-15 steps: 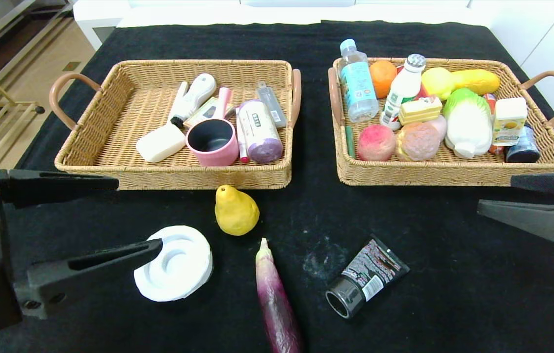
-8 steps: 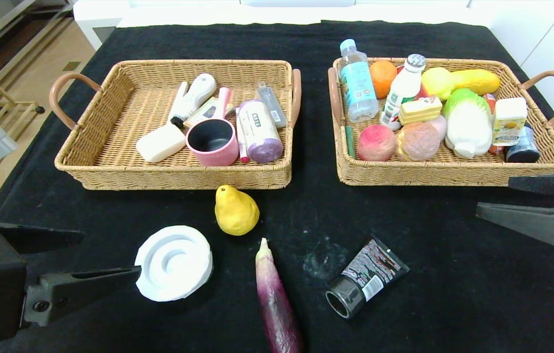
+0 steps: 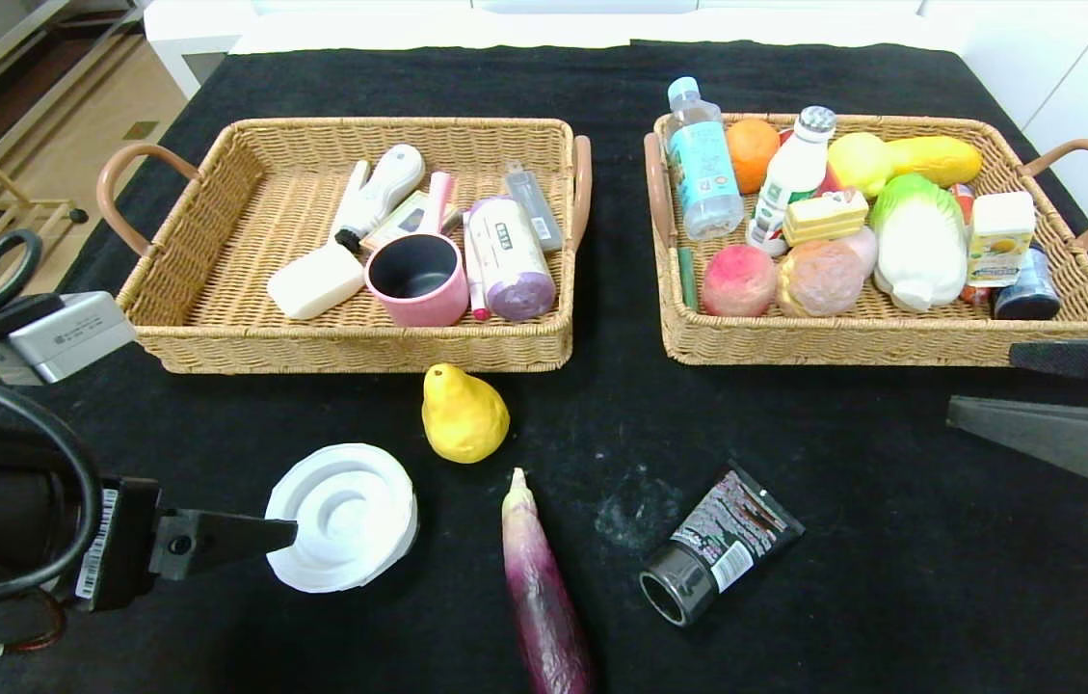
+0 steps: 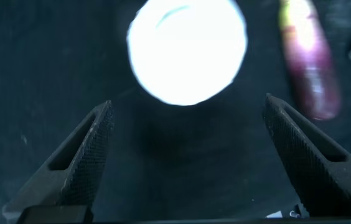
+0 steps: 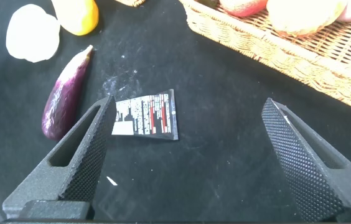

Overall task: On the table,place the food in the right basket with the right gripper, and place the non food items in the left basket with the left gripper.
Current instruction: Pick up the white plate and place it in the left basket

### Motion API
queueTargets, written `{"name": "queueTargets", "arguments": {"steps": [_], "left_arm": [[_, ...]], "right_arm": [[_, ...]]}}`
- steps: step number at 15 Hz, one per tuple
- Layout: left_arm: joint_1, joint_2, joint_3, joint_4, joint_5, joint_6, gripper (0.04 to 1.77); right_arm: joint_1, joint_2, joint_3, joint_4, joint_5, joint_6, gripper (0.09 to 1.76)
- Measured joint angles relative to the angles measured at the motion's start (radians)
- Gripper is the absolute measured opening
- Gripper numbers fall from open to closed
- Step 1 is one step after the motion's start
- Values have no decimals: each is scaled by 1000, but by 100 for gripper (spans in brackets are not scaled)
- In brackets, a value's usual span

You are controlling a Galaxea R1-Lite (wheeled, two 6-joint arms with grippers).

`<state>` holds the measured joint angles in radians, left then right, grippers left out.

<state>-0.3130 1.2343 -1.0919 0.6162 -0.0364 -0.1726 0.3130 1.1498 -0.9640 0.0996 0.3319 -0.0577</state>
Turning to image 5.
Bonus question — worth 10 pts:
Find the yellow toy pear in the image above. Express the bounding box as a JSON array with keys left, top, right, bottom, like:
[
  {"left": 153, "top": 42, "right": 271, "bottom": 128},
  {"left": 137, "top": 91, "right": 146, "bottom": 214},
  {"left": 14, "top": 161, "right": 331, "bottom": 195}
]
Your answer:
[{"left": 50, "top": 0, "right": 100, "bottom": 37}]

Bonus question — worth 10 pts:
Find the black printed squeeze tube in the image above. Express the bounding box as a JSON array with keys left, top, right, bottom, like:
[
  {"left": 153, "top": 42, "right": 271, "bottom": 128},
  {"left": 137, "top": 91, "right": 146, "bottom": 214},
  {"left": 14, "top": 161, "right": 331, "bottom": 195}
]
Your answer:
[{"left": 111, "top": 88, "right": 179, "bottom": 141}]

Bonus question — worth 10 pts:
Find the purple toy eggplant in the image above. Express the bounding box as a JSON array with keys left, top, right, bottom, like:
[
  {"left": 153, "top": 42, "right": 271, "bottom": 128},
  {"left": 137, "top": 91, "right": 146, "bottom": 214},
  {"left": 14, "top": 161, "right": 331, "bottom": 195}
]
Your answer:
[{"left": 40, "top": 44, "right": 94, "bottom": 141}]

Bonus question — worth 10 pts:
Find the pink bun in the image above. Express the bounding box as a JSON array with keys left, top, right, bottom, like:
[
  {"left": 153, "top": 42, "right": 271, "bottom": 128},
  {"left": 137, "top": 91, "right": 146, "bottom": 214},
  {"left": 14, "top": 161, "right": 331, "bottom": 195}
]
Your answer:
[{"left": 266, "top": 0, "right": 348, "bottom": 38}]

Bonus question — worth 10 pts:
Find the white round ridged disc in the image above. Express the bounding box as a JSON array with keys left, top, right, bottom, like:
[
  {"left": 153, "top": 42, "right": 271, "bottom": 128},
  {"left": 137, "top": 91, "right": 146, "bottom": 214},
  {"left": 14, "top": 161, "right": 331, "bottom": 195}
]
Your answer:
[{"left": 6, "top": 3, "right": 61, "bottom": 63}]

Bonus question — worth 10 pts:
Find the pink toy peach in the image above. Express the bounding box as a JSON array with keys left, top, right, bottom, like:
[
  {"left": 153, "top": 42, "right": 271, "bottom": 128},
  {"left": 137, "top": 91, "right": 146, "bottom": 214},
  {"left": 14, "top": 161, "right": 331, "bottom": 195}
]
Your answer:
[{"left": 218, "top": 0, "right": 269, "bottom": 18}]

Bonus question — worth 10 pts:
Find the wicker basket with food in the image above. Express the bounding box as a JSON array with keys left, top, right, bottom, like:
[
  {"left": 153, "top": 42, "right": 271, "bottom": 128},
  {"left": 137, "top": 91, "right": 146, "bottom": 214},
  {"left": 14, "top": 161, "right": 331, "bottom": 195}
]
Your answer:
[{"left": 178, "top": 0, "right": 351, "bottom": 118}]

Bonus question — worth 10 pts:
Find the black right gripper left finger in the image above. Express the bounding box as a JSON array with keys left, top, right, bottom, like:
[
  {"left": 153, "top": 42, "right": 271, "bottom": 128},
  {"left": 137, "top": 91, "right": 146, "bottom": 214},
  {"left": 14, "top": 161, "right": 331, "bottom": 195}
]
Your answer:
[{"left": 2, "top": 94, "right": 118, "bottom": 222}]

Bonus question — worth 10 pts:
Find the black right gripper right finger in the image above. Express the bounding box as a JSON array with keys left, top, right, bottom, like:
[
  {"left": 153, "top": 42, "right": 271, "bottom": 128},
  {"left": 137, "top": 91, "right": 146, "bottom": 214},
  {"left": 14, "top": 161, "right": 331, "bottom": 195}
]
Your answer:
[{"left": 261, "top": 97, "right": 351, "bottom": 223}]

